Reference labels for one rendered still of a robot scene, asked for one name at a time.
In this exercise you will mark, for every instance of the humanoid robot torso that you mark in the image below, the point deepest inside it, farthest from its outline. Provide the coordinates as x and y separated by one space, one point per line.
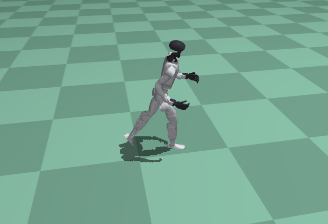
170 82

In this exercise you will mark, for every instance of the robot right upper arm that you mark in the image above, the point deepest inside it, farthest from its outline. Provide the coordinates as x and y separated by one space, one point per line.
169 73

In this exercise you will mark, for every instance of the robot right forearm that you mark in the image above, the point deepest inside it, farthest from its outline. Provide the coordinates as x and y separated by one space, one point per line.
163 95

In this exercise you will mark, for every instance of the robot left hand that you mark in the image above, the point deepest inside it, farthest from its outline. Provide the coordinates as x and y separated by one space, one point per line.
192 76

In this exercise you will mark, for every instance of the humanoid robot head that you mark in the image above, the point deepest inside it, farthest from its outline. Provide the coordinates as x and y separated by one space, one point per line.
178 46

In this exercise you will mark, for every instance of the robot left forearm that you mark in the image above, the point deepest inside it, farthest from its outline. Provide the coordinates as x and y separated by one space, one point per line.
180 76

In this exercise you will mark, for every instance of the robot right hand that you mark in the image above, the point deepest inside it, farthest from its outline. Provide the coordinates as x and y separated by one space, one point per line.
180 105

